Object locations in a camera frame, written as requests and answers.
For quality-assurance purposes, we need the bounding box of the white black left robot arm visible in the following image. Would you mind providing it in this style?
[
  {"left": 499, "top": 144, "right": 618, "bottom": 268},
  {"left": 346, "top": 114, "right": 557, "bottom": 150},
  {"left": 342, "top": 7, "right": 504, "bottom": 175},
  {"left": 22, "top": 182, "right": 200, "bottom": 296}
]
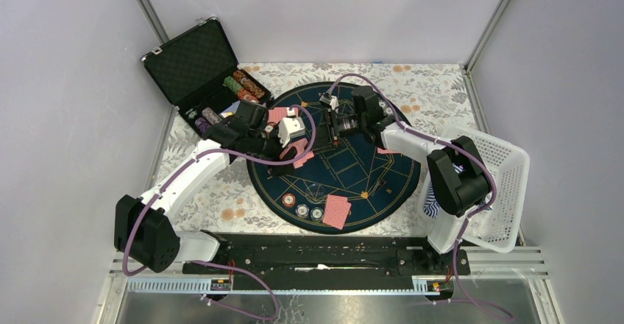
[{"left": 113, "top": 102, "right": 310, "bottom": 276}]

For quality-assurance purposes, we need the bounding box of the floral patterned tablecloth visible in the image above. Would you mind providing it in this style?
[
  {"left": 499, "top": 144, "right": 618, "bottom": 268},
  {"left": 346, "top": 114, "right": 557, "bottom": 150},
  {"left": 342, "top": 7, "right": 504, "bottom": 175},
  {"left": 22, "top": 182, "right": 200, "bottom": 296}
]
[{"left": 148, "top": 63, "right": 476, "bottom": 236}]

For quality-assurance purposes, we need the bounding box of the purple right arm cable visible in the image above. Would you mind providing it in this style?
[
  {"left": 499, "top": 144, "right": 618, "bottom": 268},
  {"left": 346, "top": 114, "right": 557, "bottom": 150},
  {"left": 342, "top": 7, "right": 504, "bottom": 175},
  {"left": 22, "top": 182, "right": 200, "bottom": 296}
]
[{"left": 325, "top": 74, "right": 515, "bottom": 324}]

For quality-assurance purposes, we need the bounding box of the black aluminium chip case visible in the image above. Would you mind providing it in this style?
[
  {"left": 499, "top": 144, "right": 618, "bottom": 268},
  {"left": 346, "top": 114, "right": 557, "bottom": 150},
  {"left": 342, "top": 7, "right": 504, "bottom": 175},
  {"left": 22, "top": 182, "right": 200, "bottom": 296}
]
[{"left": 141, "top": 17, "right": 274, "bottom": 136}]

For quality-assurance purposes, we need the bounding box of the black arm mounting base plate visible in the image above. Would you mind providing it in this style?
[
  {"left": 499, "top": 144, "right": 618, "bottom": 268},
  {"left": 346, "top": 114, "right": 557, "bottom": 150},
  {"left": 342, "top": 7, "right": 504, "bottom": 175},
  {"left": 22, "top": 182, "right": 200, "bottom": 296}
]
[{"left": 165, "top": 233, "right": 470, "bottom": 291}]

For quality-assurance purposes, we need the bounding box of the red chip row in case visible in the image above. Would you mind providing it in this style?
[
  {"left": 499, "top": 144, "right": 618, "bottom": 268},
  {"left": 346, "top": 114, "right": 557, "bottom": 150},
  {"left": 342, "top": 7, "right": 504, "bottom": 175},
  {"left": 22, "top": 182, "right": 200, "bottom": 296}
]
[{"left": 237, "top": 88, "right": 259, "bottom": 103}]

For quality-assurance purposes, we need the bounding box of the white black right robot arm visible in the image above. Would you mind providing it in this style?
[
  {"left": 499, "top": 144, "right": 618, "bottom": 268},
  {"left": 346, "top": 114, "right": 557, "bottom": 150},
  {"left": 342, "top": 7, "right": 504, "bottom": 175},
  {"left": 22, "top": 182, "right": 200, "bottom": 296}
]
[{"left": 319, "top": 86, "right": 495, "bottom": 274}]

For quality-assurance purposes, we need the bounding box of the round dark blue poker mat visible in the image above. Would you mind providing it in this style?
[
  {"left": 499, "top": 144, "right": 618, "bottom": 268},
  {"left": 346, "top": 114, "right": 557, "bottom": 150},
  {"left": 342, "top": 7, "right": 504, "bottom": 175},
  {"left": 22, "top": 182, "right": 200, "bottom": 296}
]
[{"left": 245, "top": 81, "right": 422, "bottom": 236}]

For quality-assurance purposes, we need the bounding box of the blue white striped cloth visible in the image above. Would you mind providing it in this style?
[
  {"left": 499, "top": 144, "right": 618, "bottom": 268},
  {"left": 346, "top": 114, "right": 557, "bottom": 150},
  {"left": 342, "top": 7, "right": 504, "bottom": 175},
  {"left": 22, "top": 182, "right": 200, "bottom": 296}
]
[{"left": 423, "top": 192, "right": 440, "bottom": 219}]

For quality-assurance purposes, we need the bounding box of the brown chip row in case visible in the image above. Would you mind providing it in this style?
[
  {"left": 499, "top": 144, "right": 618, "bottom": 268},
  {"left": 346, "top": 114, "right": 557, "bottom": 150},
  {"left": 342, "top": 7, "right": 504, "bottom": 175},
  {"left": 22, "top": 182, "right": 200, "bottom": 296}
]
[{"left": 233, "top": 70, "right": 265, "bottom": 99}]

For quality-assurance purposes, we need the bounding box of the red backed card bottom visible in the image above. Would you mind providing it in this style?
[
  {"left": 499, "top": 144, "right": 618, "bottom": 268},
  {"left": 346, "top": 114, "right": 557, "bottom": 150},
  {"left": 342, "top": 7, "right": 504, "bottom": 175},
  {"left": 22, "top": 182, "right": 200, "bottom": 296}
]
[
  {"left": 322, "top": 194, "right": 346, "bottom": 230},
  {"left": 336, "top": 196, "right": 351, "bottom": 222}
]

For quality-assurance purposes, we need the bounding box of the red backed card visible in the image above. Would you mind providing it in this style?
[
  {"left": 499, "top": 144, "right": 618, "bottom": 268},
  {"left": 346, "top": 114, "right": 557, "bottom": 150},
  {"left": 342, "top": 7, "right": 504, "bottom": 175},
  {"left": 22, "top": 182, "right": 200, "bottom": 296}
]
[
  {"left": 267, "top": 107, "right": 299, "bottom": 124},
  {"left": 322, "top": 194, "right": 346, "bottom": 230},
  {"left": 377, "top": 147, "right": 399, "bottom": 155},
  {"left": 336, "top": 196, "right": 351, "bottom": 222}
]

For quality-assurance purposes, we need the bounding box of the green chip row in case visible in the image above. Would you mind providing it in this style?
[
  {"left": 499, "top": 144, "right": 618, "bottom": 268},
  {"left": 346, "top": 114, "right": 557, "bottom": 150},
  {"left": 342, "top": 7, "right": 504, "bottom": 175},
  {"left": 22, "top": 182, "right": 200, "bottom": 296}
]
[{"left": 223, "top": 76, "right": 243, "bottom": 95}]

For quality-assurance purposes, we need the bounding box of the blue yellow chip stack bottom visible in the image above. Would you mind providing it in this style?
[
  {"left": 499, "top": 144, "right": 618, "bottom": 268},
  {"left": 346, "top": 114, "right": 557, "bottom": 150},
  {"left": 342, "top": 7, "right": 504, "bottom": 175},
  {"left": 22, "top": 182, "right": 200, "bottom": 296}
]
[{"left": 309, "top": 207, "right": 325, "bottom": 222}]

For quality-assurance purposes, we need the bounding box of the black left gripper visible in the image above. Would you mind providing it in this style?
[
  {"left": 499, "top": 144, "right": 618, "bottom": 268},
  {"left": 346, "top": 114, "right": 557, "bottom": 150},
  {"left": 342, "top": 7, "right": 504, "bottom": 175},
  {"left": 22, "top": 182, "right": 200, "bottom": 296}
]
[{"left": 248, "top": 123, "right": 297, "bottom": 176}]

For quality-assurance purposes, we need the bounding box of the white plastic laundry basket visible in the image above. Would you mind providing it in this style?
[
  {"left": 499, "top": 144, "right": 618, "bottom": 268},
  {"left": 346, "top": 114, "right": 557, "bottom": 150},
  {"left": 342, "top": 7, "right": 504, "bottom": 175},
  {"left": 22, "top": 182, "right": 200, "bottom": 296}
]
[{"left": 419, "top": 124, "right": 530, "bottom": 254}]

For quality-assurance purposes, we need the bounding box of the clear dealer button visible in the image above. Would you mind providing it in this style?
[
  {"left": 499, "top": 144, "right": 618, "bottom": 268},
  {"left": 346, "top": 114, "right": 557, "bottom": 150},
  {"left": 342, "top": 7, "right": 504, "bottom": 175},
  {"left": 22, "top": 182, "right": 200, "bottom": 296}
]
[{"left": 303, "top": 183, "right": 327, "bottom": 205}]

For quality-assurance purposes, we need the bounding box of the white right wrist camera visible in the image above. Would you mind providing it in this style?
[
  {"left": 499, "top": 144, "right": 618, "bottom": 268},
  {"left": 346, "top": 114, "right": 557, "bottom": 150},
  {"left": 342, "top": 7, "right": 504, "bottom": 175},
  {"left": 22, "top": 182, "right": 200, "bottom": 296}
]
[{"left": 319, "top": 92, "right": 339, "bottom": 111}]

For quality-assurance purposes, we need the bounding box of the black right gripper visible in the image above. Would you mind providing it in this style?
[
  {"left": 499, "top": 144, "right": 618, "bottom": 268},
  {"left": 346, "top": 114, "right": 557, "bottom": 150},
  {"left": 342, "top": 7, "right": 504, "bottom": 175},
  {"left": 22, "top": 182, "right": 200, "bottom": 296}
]
[{"left": 304, "top": 108, "right": 366, "bottom": 156}]

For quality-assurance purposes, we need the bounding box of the purple chip row in case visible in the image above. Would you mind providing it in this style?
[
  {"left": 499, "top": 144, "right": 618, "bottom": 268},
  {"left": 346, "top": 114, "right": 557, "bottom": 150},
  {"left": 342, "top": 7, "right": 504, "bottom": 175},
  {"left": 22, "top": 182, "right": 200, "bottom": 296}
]
[{"left": 194, "top": 108, "right": 223, "bottom": 135}]

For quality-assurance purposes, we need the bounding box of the red chip stack bottom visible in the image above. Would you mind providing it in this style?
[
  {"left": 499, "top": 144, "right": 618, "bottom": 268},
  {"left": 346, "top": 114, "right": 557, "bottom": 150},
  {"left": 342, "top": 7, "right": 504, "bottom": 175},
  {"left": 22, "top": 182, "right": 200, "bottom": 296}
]
[{"left": 282, "top": 193, "right": 297, "bottom": 208}]

